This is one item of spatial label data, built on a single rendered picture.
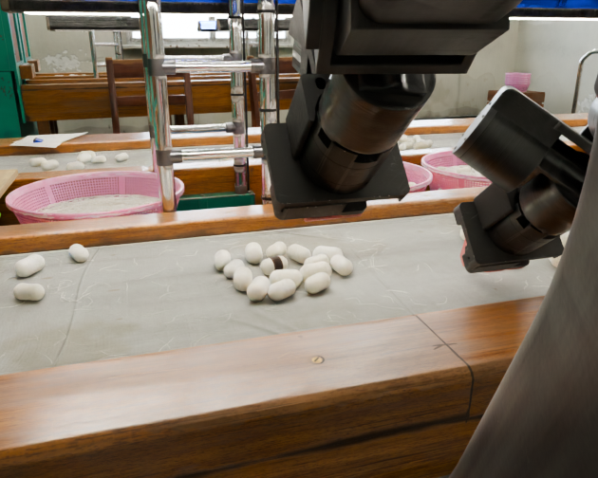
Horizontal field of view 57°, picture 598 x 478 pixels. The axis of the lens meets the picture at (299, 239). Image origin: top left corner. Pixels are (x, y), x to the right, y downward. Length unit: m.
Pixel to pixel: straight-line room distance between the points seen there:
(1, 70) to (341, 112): 3.00
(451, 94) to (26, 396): 6.73
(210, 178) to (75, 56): 4.59
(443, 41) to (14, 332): 0.46
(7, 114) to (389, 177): 2.97
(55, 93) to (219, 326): 2.84
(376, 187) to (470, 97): 6.77
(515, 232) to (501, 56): 6.87
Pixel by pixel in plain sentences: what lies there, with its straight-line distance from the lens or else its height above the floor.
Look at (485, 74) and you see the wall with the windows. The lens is 7.27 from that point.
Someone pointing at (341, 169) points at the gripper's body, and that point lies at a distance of 0.37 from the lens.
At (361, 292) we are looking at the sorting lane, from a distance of 0.60.
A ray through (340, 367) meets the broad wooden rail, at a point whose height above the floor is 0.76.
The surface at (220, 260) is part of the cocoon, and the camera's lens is 0.64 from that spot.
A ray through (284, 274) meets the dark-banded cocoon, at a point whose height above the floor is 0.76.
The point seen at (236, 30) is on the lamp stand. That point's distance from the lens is 1.04.
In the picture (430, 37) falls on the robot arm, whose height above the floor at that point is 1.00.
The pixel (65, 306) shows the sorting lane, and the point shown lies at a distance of 0.61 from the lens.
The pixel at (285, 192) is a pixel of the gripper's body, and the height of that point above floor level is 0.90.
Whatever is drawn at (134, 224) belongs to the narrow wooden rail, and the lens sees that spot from 0.77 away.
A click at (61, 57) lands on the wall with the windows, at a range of 5.62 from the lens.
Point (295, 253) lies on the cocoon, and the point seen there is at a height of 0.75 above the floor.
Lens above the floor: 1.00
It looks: 20 degrees down
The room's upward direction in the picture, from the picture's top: straight up
